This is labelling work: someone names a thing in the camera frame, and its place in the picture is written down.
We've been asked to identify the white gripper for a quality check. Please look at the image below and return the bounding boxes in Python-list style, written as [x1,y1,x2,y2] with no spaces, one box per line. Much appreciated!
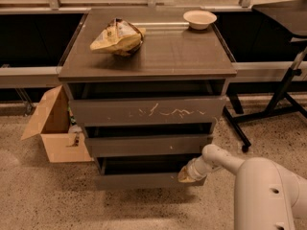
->
[177,155,221,183]

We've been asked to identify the grey bottom drawer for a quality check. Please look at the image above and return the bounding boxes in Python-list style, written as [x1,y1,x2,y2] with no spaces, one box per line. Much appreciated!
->
[94,153,204,190]

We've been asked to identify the grey drawer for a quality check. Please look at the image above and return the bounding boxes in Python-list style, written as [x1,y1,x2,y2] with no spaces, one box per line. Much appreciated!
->
[69,96,225,127]
[94,153,204,190]
[85,134,213,157]

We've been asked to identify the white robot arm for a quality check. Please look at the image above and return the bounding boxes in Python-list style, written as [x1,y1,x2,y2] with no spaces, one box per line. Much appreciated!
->
[177,145,307,230]

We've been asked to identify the grey middle drawer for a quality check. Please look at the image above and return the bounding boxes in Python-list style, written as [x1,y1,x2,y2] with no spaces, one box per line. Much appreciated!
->
[85,134,213,157]

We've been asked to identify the grey top drawer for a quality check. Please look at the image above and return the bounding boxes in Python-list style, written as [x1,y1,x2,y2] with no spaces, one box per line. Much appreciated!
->
[69,96,225,127]

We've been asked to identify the dark grey drawer cabinet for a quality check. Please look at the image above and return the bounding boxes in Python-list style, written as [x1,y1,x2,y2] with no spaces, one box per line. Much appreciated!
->
[58,7,238,177]

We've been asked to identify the open cardboard box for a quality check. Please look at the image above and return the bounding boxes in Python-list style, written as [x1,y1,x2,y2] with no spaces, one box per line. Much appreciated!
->
[21,86,92,163]

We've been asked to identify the green bottle in box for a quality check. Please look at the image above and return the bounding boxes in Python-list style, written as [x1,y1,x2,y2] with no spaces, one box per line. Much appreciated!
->
[67,105,77,126]

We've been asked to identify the crumpled yellow chip bag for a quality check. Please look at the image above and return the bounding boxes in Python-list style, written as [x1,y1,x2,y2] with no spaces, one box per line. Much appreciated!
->
[90,18,146,57]

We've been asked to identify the white paper bowl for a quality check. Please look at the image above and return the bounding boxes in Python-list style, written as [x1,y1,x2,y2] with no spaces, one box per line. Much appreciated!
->
[183,11,217,30]

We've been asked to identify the black stand with table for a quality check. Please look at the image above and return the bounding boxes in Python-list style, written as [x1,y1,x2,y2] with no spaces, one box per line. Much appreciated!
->
[224,0,307,152]

